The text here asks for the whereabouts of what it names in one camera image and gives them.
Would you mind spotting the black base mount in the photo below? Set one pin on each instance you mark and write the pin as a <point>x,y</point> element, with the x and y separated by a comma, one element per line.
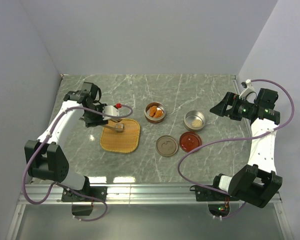
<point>218,203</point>
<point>84,202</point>

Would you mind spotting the metal tongs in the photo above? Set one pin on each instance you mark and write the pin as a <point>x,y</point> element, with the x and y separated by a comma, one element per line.
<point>112,124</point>

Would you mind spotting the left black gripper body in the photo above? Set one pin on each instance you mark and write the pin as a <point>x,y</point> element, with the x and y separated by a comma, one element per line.
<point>92,118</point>

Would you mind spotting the red round lid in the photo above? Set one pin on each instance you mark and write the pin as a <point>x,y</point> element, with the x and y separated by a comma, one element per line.
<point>189,141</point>

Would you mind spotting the aluminium frame rail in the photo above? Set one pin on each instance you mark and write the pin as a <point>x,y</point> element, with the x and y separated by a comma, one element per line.
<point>164,211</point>

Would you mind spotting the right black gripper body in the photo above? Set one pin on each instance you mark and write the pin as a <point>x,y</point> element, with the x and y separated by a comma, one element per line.
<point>240,109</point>

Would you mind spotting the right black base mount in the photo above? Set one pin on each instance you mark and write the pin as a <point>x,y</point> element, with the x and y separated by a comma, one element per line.
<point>218,203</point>

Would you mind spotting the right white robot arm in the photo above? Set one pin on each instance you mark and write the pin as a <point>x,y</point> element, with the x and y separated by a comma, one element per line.
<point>257,182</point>

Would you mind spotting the red-sided metal tin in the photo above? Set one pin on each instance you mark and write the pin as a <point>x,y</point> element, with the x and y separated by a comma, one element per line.
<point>152,119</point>

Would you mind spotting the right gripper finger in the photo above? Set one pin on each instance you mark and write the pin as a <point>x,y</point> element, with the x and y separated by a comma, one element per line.
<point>226,101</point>
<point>221,111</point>

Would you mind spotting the sushi piece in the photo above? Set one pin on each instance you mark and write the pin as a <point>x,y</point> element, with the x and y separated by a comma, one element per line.
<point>119,127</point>

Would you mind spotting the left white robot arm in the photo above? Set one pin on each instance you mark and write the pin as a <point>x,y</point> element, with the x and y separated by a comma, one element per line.
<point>45,158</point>

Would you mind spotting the brown round lid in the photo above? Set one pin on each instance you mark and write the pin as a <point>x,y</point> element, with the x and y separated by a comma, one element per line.
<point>166,146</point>

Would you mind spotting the white steamed bun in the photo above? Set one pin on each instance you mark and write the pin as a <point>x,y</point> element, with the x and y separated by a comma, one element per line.
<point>196,123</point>

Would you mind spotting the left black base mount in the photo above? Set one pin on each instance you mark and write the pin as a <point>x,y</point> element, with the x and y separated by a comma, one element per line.
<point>84,202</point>

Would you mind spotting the fried chicken drumstick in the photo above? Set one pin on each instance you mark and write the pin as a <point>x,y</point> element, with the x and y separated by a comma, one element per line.
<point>158,114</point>
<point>152,111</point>

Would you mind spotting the brown-sided metal tin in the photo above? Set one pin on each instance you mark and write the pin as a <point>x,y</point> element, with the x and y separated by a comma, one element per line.
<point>192,115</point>

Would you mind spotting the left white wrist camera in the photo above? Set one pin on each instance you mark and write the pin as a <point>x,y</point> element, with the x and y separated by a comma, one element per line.
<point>110,112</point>

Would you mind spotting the woven bamboo tray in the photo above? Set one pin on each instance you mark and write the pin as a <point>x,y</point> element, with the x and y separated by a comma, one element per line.
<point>122,142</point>

